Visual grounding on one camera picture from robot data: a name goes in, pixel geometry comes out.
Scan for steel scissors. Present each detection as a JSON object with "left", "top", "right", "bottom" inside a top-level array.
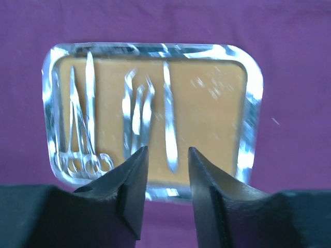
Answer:
[{"left": 58, "top": 66, "right": 84, "bottom": 178}]

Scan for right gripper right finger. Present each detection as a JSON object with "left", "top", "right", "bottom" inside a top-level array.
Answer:
[{"left": 188, "top": 147, "right": 269, "bottom": 247}]

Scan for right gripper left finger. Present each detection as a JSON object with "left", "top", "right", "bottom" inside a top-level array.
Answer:
[{"left": 74, "top": 146, "right": 148, "bottom": 240}]

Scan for purple cloth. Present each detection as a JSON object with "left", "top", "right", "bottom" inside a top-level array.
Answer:
[{"left": 0, "top": 0, "right": 331, "bottom": 248}]

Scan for steel scalpel handle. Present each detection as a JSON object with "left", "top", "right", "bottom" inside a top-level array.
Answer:
[{"left": 163, "top": 61, "right": 178, "bottom": 173}]

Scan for steel tray yellow liner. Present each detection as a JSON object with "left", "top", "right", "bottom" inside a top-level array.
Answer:
[{"left": 42, "top": 42, "right": 263, "bottom": 202}]

